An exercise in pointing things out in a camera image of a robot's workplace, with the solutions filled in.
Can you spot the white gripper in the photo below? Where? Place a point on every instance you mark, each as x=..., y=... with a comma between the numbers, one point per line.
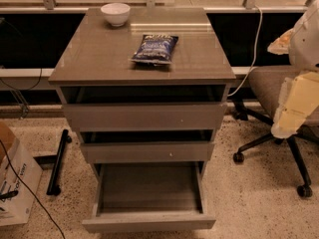
x=305, y=47

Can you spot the grey bottom drawer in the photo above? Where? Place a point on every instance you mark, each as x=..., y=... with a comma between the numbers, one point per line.
x=140, y=197

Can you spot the grey drawer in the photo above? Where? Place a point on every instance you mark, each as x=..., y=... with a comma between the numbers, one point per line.
x=140, y=197
x=147, y=146
x=130, y=108

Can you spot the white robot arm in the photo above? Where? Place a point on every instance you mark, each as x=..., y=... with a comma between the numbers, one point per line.
x=304, y=43

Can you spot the grey top drawer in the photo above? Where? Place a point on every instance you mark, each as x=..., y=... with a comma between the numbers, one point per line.
x=130, y=108

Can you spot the grey drawer cabinet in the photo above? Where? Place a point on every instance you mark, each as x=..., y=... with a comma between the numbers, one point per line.
x=100, y=55

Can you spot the grey middle drawer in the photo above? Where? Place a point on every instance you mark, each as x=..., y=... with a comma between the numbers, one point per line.
x=147, y=146

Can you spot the brown office chair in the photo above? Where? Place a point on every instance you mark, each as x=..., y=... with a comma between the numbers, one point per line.
x=265, y=82

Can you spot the blue chip bag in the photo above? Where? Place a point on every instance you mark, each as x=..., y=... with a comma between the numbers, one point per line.
x=155, y=49

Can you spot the white ceramic bowl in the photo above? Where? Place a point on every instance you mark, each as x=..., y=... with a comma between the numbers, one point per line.
x=116, y=14

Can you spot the black metal bar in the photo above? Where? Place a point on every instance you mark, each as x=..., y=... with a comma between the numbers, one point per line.
x=53, y=187

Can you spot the cardboard box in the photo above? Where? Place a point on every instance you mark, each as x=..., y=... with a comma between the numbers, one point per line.
x=17, y=166

